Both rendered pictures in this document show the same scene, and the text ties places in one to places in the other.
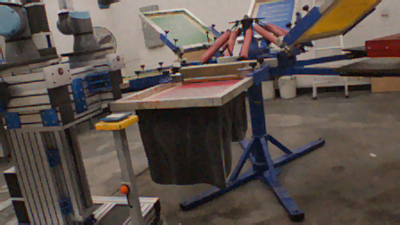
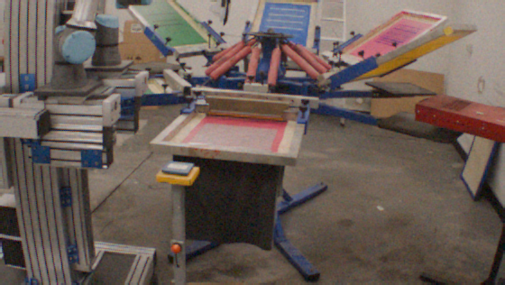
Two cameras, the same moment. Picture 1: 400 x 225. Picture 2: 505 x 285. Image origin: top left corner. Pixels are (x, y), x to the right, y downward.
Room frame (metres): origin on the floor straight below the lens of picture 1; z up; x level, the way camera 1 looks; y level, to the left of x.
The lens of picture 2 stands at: (-0.35, 0.67, 1.63)
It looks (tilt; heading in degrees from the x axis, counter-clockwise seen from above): 17 degrees down; 342
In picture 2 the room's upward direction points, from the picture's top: 3 degrees clockwise
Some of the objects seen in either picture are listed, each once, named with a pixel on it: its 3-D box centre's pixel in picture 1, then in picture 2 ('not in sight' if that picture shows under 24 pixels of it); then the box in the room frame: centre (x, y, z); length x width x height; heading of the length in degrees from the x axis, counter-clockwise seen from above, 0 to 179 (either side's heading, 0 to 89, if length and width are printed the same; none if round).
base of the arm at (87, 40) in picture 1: (85, 41); (105, 52); (2.05, 0.61, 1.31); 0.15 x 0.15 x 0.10
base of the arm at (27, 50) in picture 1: (20, 49); (68, 71); (1.58, 0.77, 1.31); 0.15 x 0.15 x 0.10
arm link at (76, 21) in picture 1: (80, 20); (105, 28); (2.05, 0.61, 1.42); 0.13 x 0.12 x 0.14; 47
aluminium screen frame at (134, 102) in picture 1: (197, 87); (238, 127); (1.88, 0.00, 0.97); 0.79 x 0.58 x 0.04; 154
